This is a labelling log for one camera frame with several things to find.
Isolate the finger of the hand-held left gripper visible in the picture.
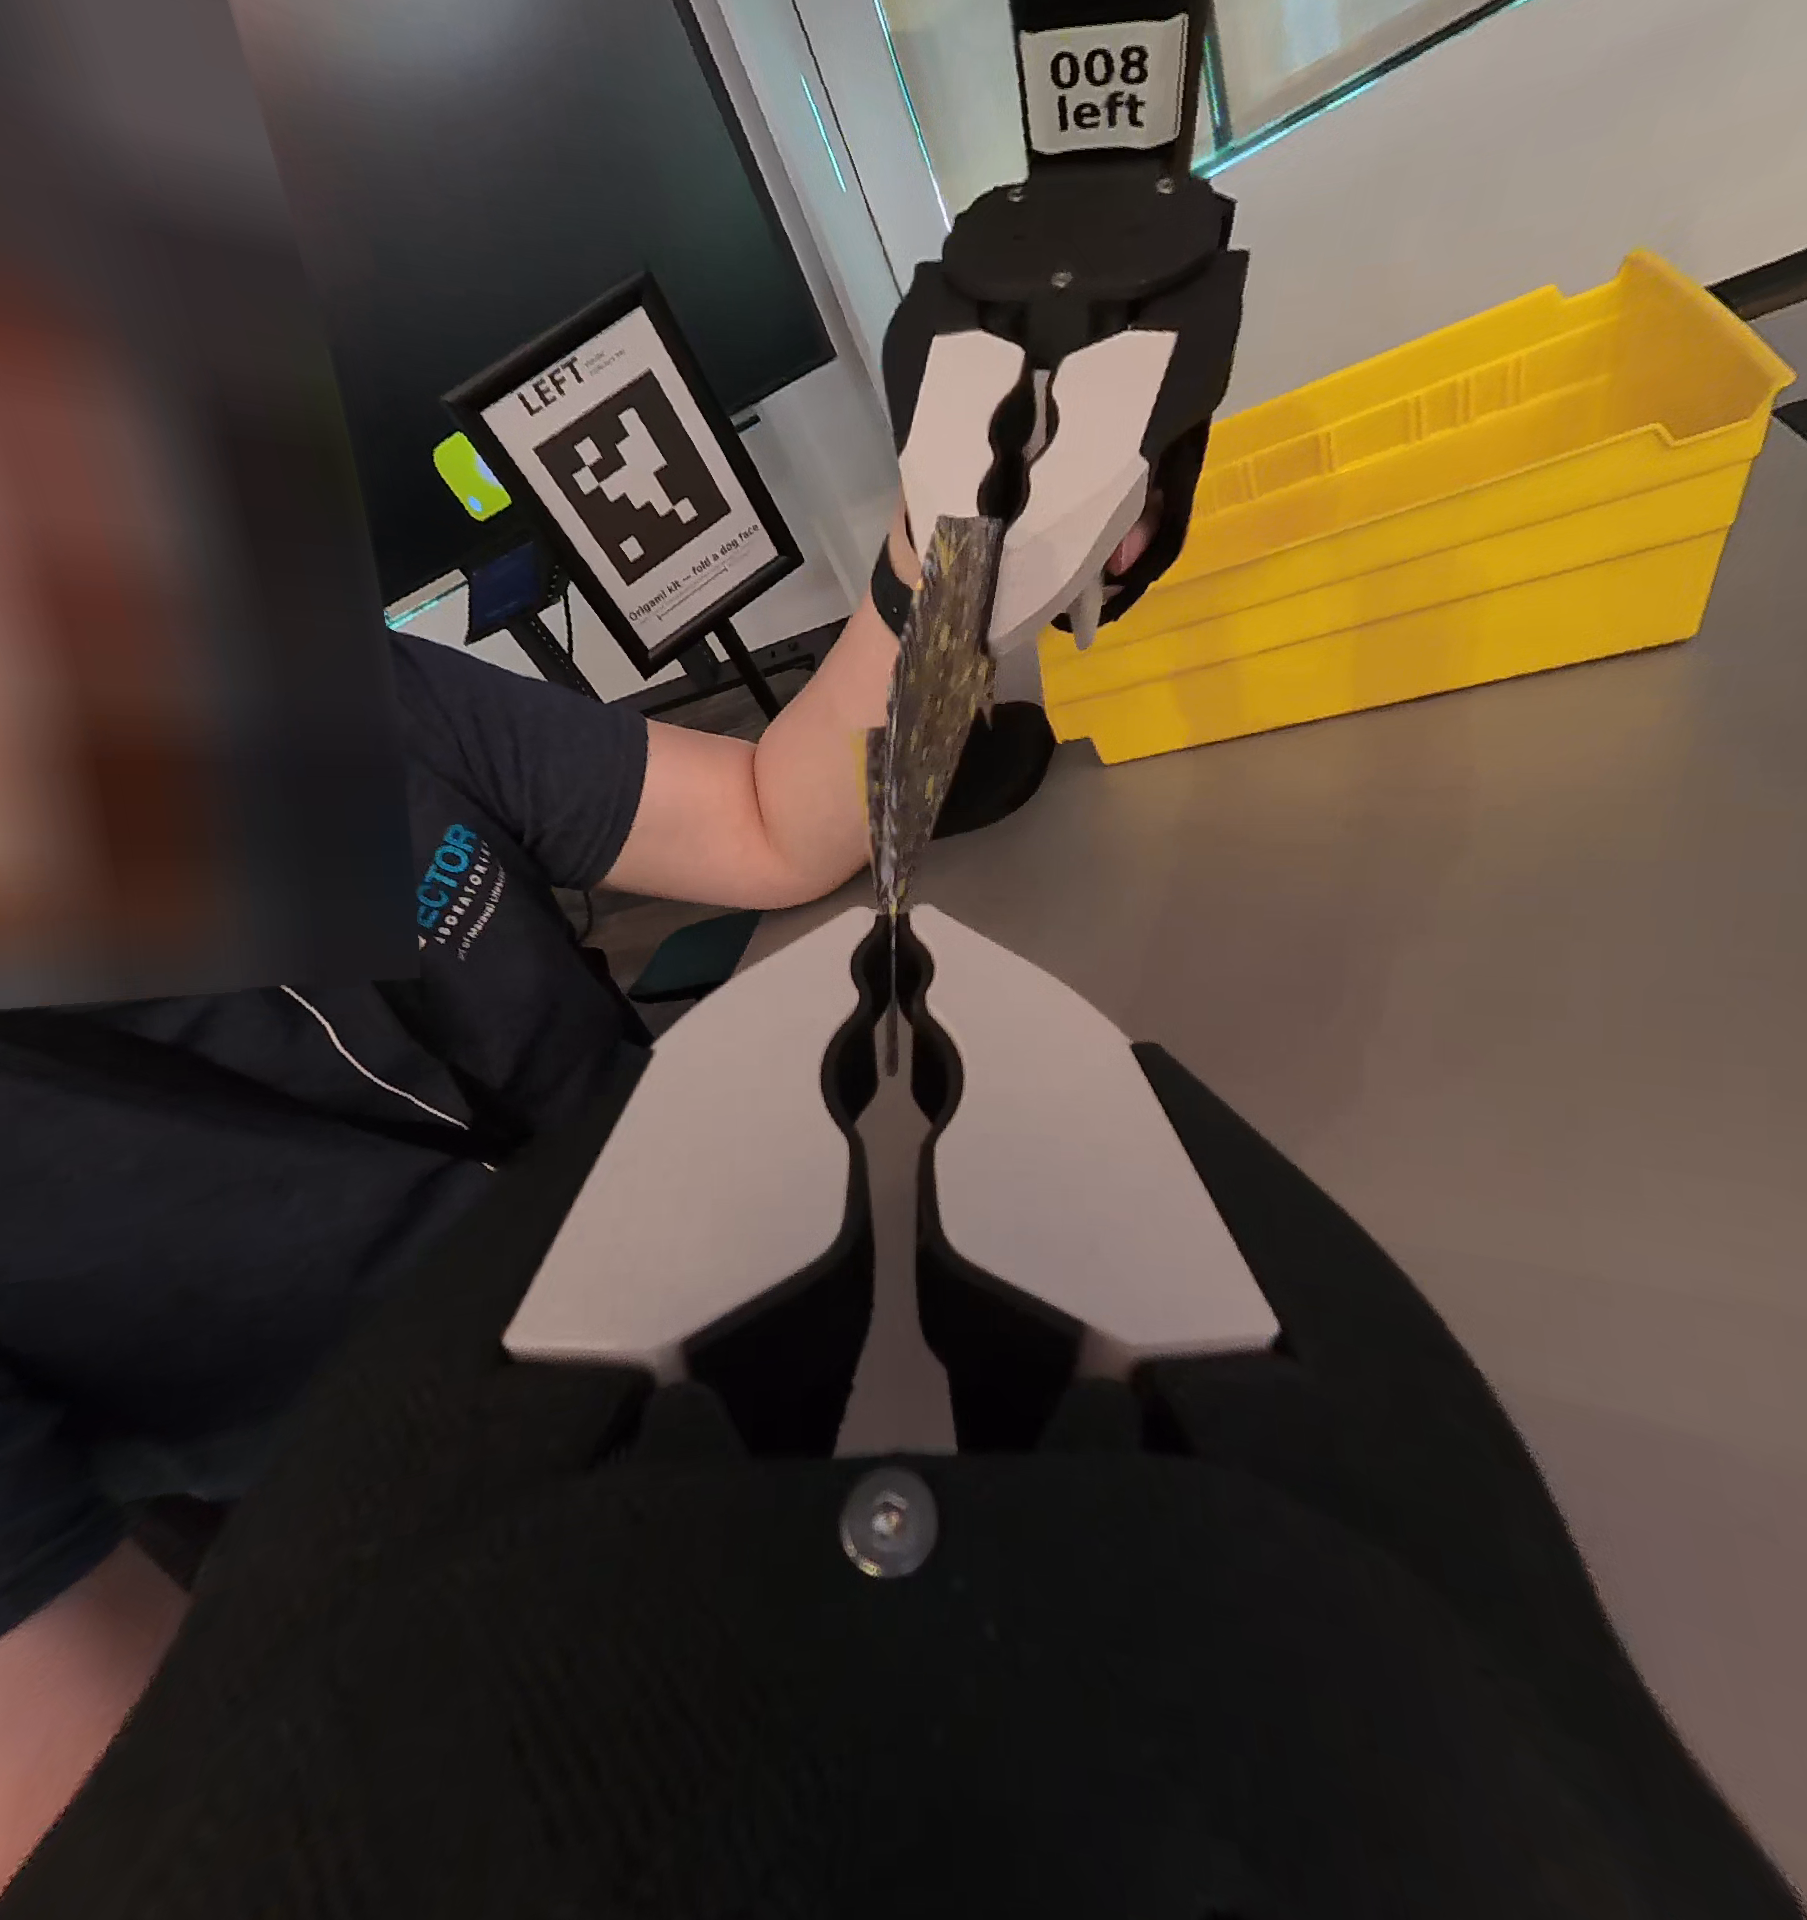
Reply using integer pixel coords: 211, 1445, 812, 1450
897, 333, 1036, 525
983, 327, 1185, 656

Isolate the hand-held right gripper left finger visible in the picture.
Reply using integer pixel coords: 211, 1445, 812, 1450
502, 905, 903, 1376

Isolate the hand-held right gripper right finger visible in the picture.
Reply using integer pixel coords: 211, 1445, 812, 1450
903, 905, 1278, 1376

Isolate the black patterned origami paper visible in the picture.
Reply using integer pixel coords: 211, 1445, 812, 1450
858, 515, 1008, 1073

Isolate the person's left forearm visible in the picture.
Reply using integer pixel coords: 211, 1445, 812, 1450
640, 625, 921, 911

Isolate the person's right forearm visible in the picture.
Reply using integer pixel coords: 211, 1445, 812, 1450
0, 1538, 238, 1920

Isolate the framed black-white marker sign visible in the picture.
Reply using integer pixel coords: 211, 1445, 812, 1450
441, 271, 812, 727

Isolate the yellow plastic bin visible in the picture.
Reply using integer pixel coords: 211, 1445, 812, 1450
1036, 248, 1803, 770

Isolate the large dark screen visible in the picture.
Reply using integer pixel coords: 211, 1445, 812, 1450
229, 0, 839, 606

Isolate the small blue screen device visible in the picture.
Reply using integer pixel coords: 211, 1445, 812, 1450
466, 539, 555, 633

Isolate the yellow-green tag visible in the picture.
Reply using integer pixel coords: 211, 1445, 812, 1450
429, 427, 512, 525

